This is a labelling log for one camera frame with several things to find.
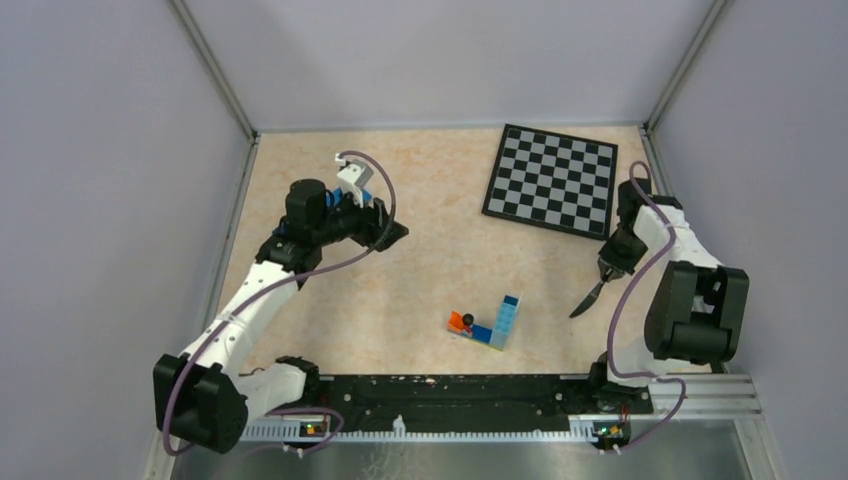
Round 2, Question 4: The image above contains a colourful toy brick assembly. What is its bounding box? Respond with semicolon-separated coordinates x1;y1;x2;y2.
446;295;521;352

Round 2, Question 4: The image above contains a blue cloth napkin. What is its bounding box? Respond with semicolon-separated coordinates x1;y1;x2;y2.
272;189;343;236

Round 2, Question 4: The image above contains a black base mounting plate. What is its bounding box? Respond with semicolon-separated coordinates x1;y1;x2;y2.
291;374;654;433

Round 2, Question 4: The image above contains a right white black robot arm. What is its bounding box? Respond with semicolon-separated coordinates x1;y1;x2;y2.
586;178;750;412

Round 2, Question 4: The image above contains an aluminium frame rail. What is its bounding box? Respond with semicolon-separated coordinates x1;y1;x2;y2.
144;373;785;479

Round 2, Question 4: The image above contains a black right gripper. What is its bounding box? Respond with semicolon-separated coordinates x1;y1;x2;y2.
597;227;649;281

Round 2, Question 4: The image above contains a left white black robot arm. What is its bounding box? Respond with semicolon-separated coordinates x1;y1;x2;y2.
153;150;409;457

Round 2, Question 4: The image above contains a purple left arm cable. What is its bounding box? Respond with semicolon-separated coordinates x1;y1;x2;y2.
160;149;397;458

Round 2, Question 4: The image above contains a black white checkerboard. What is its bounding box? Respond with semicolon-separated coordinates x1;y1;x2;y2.
481;124;618;241

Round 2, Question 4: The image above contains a silver metal knife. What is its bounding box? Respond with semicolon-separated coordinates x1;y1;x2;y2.
569;278;609;318

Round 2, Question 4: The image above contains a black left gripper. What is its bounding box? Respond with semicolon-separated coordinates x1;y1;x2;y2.
314;185;409;252

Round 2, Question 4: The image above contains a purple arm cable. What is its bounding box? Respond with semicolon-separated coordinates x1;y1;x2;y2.
160;149;397;458
606;160;687;457

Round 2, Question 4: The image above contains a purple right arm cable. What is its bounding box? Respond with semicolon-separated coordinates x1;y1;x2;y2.
606;160;687;457

